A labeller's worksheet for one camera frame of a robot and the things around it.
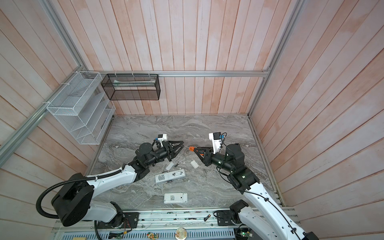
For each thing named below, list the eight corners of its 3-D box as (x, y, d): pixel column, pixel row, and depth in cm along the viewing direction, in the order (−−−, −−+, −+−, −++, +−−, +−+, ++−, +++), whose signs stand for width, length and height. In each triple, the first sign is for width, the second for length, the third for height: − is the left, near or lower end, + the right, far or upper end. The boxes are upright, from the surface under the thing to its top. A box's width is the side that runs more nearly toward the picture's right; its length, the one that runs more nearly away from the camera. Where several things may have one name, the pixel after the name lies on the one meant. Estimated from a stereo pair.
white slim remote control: (156, 183, 87) (155, 182, 86) (155, 176, 90) (154, 174, 89) (186, 176, 90) (186, 175, 88) (184, 169, 93) (184, 168, 91)
